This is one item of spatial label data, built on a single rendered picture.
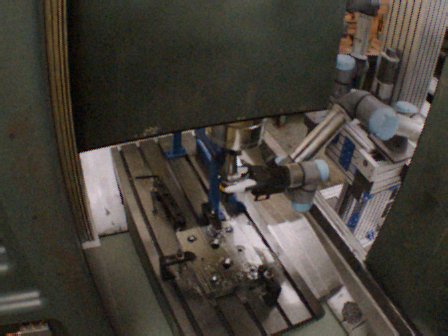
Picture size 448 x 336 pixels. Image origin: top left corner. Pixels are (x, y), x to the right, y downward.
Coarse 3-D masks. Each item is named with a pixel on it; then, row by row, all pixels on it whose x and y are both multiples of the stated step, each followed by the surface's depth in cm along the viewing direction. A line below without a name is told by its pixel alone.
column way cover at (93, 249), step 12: (84, 180) 94; (96, 240) 79; (84, 252) 77; (96, 252) 79; (96, 264) 81; (96, 276) 84; (108, 276) 86; (96, 288) 87; (108, 288) 88; (108, 300) 93; (108, 312) 96; (120, 324) 104
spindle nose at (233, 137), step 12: (264, 120) 99; (216, 132) 100; (228, 132) 98; (240, 132) 98; (252, 132) 99; (264, 132) 103; (216, 144) 102; (228, 144) 100; (240, 144) 100; (252, 144) 102
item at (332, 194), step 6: (336, 186) 288; (324, 192) 282; (330, 192) 282; (336, 192) 284; (330, 198) 279; (336, 198) 280; (330, 204) 274; (360, 240) 246; (366, 240) 245; (372, 240) 245; (366, 246) 242
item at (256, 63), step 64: (128, 0) 60; (192, 0) 65; (256, 0) 70; (320, 0) 76; (128, 64) 68; (192, 64) 75; (256, 64) 81; (320, 64) 88; (128, 128) 78; (192, 128) 85
